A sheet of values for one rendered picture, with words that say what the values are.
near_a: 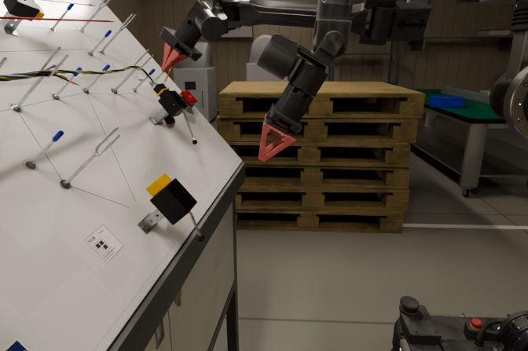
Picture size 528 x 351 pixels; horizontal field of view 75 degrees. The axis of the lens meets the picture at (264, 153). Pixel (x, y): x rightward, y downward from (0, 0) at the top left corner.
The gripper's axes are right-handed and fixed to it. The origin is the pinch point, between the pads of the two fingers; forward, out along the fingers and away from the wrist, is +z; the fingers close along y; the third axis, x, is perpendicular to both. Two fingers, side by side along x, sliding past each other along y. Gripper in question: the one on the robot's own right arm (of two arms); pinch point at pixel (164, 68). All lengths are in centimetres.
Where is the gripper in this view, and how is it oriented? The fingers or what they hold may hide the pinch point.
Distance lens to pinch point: 98.8
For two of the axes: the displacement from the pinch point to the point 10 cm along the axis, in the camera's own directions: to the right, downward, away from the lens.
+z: -6.2, 7.2, 2.9
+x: 2.0, -2.1, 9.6
